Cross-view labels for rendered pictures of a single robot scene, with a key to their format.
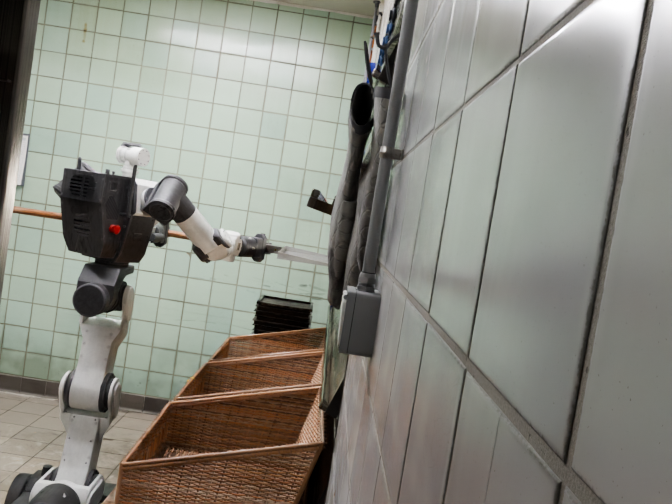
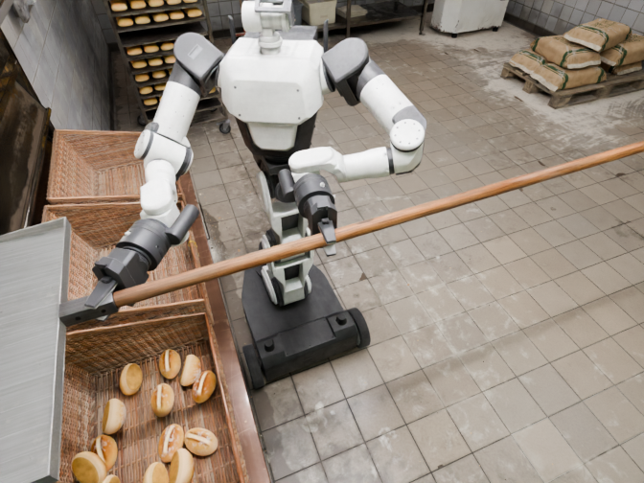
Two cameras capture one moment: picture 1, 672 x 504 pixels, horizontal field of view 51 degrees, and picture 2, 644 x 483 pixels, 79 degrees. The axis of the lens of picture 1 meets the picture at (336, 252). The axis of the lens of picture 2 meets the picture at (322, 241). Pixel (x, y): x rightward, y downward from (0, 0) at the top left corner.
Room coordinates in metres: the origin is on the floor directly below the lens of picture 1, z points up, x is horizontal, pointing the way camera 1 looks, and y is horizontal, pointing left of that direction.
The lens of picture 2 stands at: (3.63, 0.53, 1.79)
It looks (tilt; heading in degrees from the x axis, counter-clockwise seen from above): 46 degrees down; 159
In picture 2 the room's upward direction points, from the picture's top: straight up
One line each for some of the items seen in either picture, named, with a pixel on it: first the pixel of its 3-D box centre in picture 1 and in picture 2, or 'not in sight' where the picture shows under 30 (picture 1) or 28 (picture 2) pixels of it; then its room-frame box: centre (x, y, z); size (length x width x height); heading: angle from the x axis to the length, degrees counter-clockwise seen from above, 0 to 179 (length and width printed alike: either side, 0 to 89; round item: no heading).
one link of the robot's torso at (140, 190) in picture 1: (111, 212); (279, 90); (2.53, 0.81, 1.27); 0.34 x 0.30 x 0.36; 63
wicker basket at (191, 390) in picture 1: (255, 392); (127, 264); (2.51, 0.21, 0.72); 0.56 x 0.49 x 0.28; 1
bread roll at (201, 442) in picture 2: not in sight; (199, 440); (3.16, 0.34, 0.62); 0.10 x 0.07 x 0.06; 49
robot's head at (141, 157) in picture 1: (132, 159); (265, 22); (2.58, 0.78, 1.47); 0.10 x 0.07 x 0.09; 63
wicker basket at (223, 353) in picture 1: (271, 358); (135, 423); (3.10, 0.21, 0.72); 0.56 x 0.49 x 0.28; 1
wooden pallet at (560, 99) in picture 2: not in sight; (574, 76); (0.75, 4.43, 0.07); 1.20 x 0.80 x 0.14; 90
